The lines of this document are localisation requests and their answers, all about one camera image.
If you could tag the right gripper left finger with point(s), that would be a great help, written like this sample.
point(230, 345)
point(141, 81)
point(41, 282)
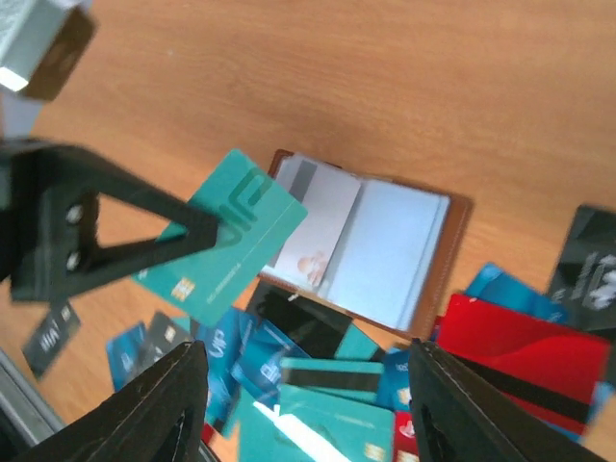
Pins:
point(158, 416)

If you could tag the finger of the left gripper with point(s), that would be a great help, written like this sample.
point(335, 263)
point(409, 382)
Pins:
point(49, 221)

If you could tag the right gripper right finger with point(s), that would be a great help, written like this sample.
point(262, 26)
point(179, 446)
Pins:
point(458, 416)

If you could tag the brown leather card holder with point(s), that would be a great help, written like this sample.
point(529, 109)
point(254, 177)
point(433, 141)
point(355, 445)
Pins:
point(392, 263)

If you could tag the teal VIP chip card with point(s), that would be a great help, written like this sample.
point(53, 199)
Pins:
point(257, 216)

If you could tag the white red-print card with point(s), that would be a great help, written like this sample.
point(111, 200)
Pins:
point(328, 194)

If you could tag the blue card left edge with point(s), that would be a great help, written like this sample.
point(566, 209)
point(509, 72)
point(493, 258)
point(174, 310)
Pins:
point(123, 352)

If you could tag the black vip card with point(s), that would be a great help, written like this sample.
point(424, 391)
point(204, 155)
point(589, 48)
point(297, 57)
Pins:
point(50, 338)
point(162, 336)
point(583, 280)

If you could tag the black VIP card far left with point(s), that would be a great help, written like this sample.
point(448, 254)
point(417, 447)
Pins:
point(50, 338)

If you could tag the teal card pile bottom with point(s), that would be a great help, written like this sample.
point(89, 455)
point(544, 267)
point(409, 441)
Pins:
point(352, 379)

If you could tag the blue card pile centre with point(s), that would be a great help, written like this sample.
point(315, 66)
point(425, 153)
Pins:
point(224, 343)

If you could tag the dark red card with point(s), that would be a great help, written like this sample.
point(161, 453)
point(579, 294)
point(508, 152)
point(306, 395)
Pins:
point(548, 369)

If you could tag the black plain card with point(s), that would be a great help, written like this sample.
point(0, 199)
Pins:
point(315, 328)

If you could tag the black VIP card top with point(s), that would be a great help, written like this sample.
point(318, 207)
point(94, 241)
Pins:
point(583, 280)

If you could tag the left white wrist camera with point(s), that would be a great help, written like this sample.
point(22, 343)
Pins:
point(41, 43)

